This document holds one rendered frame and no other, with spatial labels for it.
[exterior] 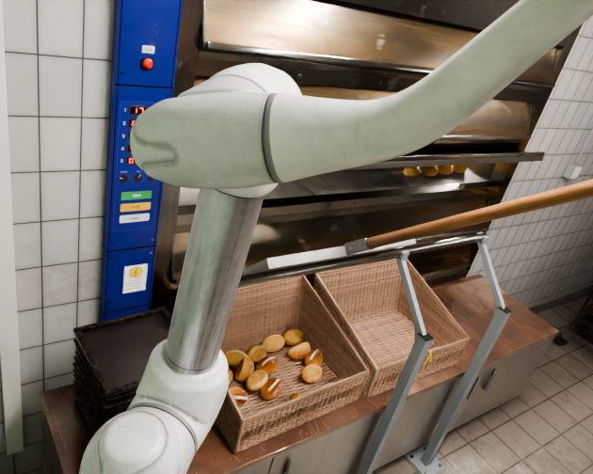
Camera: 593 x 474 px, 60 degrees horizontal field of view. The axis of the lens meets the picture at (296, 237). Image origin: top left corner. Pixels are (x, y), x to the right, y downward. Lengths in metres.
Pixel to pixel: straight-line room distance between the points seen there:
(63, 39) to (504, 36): 1.08
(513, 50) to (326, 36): 1.22
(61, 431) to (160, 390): 0.85
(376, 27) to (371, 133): 1.35
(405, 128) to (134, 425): 0.64
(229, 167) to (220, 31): 0.99
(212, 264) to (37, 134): 0.76
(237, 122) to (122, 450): 0.56
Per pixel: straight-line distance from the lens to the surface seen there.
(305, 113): 0.54
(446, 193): 2.55
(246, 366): 1.91
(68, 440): 1.80
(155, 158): 0.61
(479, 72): 0.54
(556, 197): 1.06
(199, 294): 0.87
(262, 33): 1.59
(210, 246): 0.81
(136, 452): 0.89
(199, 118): 0.57
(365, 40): 1.84
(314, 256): 1.38
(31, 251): 1.62
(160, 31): 1.43
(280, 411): 1.76
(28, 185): 1.52
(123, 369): 1.54
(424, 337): 1.85
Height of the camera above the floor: 1.98
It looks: 28 degrees down
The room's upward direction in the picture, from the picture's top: 14 degrees clockwise
